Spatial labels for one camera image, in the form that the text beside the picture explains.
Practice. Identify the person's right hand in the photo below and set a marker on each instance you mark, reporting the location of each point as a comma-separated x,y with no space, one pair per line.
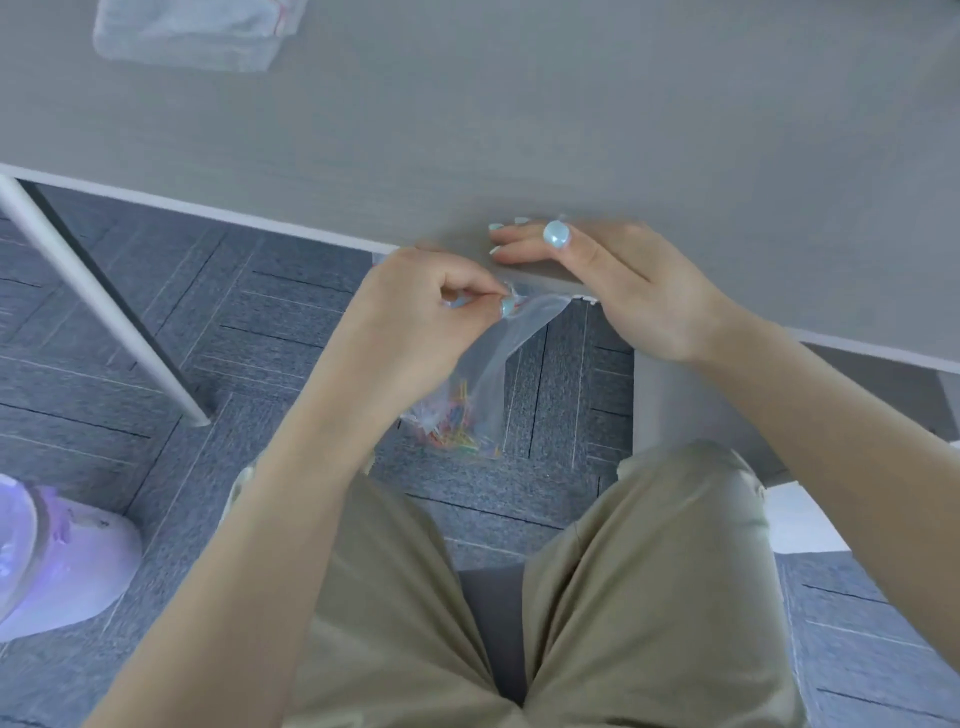
645,292

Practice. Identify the person's left hand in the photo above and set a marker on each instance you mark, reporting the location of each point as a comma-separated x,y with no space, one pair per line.
397,322

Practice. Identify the person's left thumb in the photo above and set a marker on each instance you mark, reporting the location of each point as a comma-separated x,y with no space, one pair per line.
484,307

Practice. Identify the person's right thumb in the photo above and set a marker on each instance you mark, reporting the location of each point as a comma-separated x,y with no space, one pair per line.
571,251

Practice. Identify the clear plastic zip bag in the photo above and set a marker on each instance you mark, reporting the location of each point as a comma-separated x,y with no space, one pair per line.
495,360

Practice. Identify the person's left forearm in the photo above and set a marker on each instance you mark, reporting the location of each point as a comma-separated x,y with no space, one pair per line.
247,555

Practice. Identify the person's right forearm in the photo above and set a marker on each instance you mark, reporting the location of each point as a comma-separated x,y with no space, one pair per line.
840,465

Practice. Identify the pile of colourful small pieces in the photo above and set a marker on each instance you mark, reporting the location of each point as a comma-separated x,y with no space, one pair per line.
454,431

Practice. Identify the grey desk support panel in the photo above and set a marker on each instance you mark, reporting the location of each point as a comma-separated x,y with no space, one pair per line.
697,405

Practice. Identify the dark grey chair seat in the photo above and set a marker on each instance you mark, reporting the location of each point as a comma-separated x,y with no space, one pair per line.
495,637

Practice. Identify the person's beige trousers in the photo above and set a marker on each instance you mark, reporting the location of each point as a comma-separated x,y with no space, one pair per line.
660,600

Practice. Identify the white metal table leg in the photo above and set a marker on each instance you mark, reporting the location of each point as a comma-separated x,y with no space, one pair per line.
97,296

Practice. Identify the stack of clear plastic bags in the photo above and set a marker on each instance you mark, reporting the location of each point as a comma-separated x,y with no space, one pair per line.
195,34

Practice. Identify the white lilac shoe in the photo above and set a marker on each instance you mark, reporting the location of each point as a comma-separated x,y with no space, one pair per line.
67,555

